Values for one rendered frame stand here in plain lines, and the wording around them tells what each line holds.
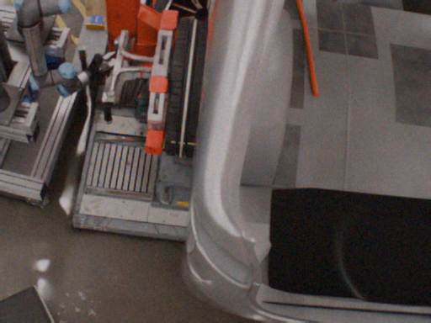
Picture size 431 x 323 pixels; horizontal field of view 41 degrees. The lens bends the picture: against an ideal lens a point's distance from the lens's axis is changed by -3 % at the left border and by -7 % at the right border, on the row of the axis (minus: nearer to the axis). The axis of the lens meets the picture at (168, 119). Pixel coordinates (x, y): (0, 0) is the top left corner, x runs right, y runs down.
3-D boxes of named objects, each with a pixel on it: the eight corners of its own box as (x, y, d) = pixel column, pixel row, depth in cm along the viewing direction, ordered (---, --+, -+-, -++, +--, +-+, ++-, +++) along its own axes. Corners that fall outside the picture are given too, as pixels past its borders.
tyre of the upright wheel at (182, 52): (231, -2, 291) (216, 103, 333) (183, -7, 292) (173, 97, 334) (228, 76, 240) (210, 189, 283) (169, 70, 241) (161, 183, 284)
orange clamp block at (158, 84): (167, 93, 261) (167, 93, 252) (149, 92, 261) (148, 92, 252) (169, 77, 261) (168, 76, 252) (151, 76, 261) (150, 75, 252)
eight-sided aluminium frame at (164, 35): (160, 162, 297) (162, 101, 250) (146, 161, 297) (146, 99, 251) (172, 74, 325) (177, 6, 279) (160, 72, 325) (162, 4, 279)
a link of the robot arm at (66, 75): (52, 77, 274) (55, 91, 284) (76, 72, 276) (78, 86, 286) (50, 65, 278) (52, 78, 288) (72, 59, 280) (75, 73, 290)
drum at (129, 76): (167, 106, 290) (167, 89, 278) (123, 101, 291) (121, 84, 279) (170, 82, 298) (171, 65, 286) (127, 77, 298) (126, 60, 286)
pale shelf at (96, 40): (99, 77, 342) (98, 74, 339) (71, 74, 343) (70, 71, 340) (112, 21, 365) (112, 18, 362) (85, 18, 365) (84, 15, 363)
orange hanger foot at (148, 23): (230, 72, 334) (236, 33, 305) (136, 62, 336) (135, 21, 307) (231, 49, 343) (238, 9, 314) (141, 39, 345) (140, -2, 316)
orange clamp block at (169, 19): (176, 30, 278) (178, 11, 276) (159, 29, 279) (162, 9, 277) (177, 29, 285) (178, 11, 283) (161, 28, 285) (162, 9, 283)
